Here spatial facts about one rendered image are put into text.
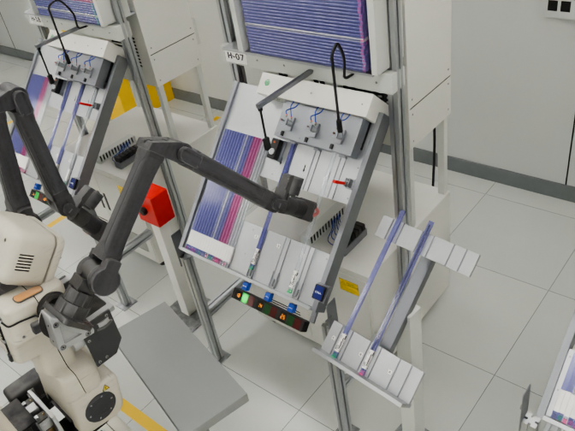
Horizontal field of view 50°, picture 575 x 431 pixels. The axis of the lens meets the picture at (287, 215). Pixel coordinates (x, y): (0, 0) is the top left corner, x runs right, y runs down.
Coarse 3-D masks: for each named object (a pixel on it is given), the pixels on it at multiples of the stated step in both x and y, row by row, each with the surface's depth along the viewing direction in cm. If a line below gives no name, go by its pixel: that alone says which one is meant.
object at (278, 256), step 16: (192, 224) 251; (240, 240) 235; (256, 240) 231; (272, 240) 227; (288, 240) 223; (240, 256) 234; (272, 256) 226; (288, 256) 222; (304, 256) 218; (320, 256) 215; (240, 272) 233; (256, 272) 229; (272, 272) 225; (288, 272) 221; (304, 272) 217; (320, 272) 214; (304, 288) 216
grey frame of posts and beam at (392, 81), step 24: (216, 0) 234; (240, 72) 252; (288, 72) 226; (336, 72) 212; (384, 72) 200; (408, 216) 237; (192, 264) 261; (408, 264) 250; (192, 288) 268; (216, 336) 288; (336, 384) 232; (336, 408) 243
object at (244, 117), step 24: (240, 96) 247; (240, 120) 245; (264, 120) 238; (288, 144) 230; (264, 168) 235; (288, 168) 228; (312, 168) 222; (336, 168) 216; (312, 192) 221; (336, 192) 215
